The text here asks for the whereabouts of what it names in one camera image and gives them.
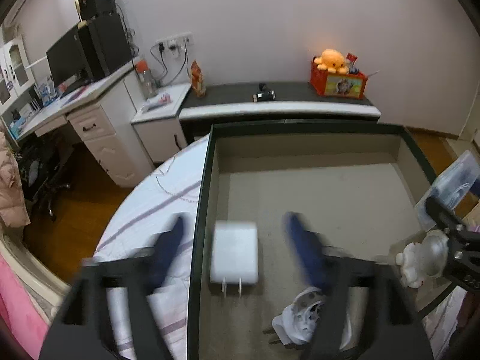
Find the white wall charger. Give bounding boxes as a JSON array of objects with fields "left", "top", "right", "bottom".
[{"left": 210, "top": 221, "right": 259, "bottom": 297}]

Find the white astronaut figurine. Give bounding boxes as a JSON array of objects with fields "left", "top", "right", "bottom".
[{"left": 394, "top": 230, "right": 448, "bottom": 289}]

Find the clear plastic storage box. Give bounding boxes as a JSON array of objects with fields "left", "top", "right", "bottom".
[{"left": 415, "top": 150, "right": 479, "bottom": 231}]

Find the pink quilt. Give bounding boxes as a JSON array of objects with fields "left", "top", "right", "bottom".
[{"left": 0, "top": 258, "right": 49, "bottom": 359}]

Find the black and pink tray box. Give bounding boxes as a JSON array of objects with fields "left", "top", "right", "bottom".
[{"left": 187, "top": 122, "right": 449, "bottom": 359}]

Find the pink down jacket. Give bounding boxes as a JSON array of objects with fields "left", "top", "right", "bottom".
[{"left": 0, "top": 132, "right": 30, "bottom": 228}]

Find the striped white tablecloth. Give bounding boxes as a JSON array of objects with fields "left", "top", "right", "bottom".
[{"left": 94, "top": 136, "right": 209, "bottom": 359}]

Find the black office chair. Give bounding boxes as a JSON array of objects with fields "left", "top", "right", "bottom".
[{"left": 16, "top": 141, "right": 74, "bottom": 221}]

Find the red cartoon storage crate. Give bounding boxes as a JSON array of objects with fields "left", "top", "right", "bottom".
[{"left": 309, "top": 62, "right": 368, "bottom": 100}]

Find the white side cabinet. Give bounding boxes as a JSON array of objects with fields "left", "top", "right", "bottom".
[{"left": 131, "top": 84, "right": 191, "bottom": 164}]

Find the white desk with drawers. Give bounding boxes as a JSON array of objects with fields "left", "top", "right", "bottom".
[{"left": 19, "top": 63, "right": 154, "bottom": 188}]

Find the orange octopus plush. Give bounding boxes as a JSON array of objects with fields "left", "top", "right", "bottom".
[{"left": 313, "top": 49, "right": 349, "bottom": 75}]

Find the black white TV cabinet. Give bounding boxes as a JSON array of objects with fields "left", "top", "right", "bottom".
[{"left": 179, "top": 81, "right": 381, "bottom": 143}]

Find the black massage gun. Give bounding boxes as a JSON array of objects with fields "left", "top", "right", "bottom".
[{"left": 252, "top": 83, "right": 276, "bottom": 102}]

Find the white glass door cabinet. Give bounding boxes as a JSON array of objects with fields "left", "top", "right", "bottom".
[{"left": 1, "top": 36, "right": 35, "bottom": 114}]

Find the orange lid water bottle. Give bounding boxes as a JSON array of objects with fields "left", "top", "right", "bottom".
[{"left": 135, "top": 59, "right": 158, "bottom": 98}]

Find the black computer monitor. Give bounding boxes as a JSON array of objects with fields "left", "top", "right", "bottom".
[{"left": 46, "top": 25, "right": 89, "bottom": 93}]

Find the orange snack bag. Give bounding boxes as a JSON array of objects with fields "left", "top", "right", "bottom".
[{"left": 190, "top": 60, "right": 206, "bottom": 98}]

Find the black computer tower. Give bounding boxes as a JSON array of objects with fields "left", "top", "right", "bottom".
[{"left": 76, "top": 12, "right": 132, "bottom": 81}]

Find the black speaker box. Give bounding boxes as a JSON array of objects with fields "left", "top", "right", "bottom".
[{"left": 77, "top": 0, "right": 116, "bottom": 20}]

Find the white wall socket strip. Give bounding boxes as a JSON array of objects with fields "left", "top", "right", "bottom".
[{"left": 155, "top": 32, "right": 194, "bottom": 50}]

